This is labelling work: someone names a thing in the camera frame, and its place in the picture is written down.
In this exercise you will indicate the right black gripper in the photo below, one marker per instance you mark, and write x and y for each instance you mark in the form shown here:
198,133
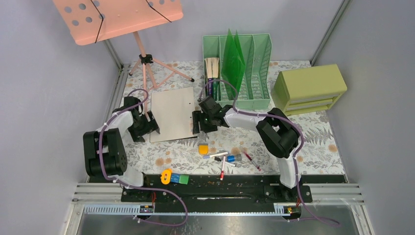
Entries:
197,116

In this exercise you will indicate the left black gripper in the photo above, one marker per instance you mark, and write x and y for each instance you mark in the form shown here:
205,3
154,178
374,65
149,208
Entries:
150,127

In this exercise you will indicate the beige notebook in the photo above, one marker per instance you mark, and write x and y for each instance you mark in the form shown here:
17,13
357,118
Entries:
172,111

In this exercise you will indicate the yellow blue green toy block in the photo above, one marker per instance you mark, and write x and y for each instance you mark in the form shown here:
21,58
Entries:
167,177

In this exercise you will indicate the purple paperback book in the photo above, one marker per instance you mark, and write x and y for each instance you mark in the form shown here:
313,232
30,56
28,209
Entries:
209,69

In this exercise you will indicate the treehouse paperback book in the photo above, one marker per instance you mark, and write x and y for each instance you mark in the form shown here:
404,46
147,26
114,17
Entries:
215,73

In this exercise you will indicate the green file organizer rack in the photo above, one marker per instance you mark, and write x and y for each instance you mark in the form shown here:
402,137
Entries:
257,48

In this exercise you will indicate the green plastic folder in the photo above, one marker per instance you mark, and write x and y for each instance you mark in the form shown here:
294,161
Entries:
233,64

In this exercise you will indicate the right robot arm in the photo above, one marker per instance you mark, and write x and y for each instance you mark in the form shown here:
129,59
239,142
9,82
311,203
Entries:
279,135

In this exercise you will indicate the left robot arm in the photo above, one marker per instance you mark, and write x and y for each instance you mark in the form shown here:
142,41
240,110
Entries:
128,122

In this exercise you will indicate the yellow grey eraser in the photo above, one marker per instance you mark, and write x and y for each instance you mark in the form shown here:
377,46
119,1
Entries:
203,149

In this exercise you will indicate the blue grey glue stick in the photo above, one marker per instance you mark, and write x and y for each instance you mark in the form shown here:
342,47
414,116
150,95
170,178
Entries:
234,158

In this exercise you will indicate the red white marker pen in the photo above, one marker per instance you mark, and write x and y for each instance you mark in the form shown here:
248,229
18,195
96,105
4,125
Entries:
223,168

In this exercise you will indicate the olive green drawer box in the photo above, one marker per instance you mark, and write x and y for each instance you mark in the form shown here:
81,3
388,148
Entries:
307,90

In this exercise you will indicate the pink music stand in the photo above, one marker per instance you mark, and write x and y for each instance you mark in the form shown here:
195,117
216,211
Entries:
91,21

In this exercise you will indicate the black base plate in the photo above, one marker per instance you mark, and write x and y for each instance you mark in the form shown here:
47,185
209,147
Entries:
206,193

